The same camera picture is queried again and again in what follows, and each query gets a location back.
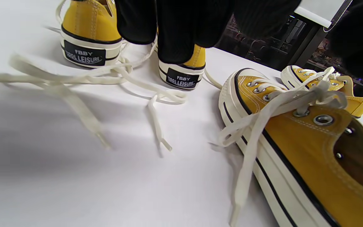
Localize person's left hand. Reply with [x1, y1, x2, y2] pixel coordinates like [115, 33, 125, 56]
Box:
[115, 0, 302, 64]

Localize yellow canvas shoe white laces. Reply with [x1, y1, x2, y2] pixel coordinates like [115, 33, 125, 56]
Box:
[115, 27, 224, 152]
[280, 65, 363, 119]
[0, 0, 133, 150]
[211, 67, 363, 227]

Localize short white roller blind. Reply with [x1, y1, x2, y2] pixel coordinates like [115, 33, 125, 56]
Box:
[293, 0, 352, 29]

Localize dark framed window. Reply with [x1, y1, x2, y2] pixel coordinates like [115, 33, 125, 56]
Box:
[215, 0, 363, 115]

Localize white blind cord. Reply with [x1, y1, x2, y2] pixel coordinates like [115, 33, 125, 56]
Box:
[323, 0, 354, 32]

